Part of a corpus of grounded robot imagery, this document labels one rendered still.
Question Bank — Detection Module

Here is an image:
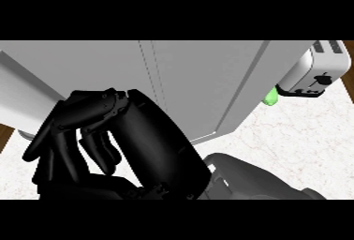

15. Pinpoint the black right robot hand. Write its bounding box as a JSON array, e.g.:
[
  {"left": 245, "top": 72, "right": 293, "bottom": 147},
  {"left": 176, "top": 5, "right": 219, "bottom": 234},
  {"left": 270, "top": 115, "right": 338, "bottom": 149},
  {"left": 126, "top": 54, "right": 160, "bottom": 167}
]
[{"left": 21, "top": 87, "right": 213, "bottom": 201}]

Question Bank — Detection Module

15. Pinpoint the grey flat cabinet door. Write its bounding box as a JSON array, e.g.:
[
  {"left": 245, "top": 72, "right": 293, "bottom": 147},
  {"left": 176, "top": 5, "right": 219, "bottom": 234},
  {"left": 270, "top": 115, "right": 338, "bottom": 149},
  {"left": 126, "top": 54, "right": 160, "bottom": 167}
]
[{"left": 0, "top": 40, "right": 322, "bottom": 146}]

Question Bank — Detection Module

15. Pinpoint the green wine bottle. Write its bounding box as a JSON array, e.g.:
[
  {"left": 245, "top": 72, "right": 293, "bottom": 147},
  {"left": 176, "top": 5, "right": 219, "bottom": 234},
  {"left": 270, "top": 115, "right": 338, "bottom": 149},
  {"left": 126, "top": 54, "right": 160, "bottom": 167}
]
[{"left": 262, "top": 86, "right": 281, "bottom": 107}]

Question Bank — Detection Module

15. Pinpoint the pale grey cabinet body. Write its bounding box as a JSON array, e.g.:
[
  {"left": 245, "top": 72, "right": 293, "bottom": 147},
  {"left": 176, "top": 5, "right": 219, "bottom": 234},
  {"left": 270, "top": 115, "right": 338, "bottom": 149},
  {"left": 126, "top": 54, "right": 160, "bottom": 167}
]
[{"left": 0, "top": 51, "right": 67, "bottom": 141}]

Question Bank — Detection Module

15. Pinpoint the white toaster with black base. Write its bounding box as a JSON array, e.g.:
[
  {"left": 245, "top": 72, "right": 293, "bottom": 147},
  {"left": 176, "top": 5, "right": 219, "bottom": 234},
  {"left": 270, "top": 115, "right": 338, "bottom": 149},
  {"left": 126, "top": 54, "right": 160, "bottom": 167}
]
[{"left": 276, "top": 40, "right": 353, "bottom": 98}]

